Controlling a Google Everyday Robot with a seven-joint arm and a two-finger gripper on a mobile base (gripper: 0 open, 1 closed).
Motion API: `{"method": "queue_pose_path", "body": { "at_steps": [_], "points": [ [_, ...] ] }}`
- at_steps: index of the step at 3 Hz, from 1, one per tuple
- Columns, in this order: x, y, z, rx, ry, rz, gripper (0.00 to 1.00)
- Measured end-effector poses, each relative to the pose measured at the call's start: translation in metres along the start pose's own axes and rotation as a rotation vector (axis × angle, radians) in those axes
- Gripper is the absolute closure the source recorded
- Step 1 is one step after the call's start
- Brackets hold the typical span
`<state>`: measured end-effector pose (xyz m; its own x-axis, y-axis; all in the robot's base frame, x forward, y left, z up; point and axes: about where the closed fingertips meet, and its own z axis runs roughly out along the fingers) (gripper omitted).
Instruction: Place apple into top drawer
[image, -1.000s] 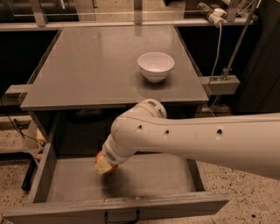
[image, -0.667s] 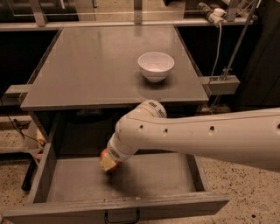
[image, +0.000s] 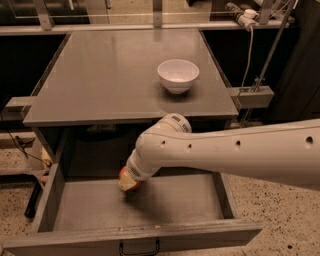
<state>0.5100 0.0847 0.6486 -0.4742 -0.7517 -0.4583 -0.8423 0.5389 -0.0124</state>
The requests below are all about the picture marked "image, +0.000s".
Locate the black bar on floor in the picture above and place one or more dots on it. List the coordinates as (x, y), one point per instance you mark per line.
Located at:
(30, 210)

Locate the white ceramic bowl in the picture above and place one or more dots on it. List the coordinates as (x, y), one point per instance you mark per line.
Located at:
(177, 75)

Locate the grey open top drawer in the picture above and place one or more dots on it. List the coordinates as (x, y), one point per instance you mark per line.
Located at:
(80, 214)

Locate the thin metal rod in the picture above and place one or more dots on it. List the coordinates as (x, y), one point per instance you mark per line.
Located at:
(258, 81)

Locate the red apple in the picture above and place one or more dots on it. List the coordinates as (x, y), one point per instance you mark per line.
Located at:
(127, 182)

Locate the grey metal side bracket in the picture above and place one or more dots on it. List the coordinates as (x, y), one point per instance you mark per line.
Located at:
(247, 99)

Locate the black drawer handle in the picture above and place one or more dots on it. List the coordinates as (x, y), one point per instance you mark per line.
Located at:
(149, 247)

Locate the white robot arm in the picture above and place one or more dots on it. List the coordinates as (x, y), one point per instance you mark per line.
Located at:
(286, 153)

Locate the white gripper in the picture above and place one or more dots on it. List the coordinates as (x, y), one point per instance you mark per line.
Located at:
(135, 172)

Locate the white power strip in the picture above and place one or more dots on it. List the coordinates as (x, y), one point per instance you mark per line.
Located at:
(245, 18)

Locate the grey cabinet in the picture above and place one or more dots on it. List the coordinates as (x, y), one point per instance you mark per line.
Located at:
(104, 85)

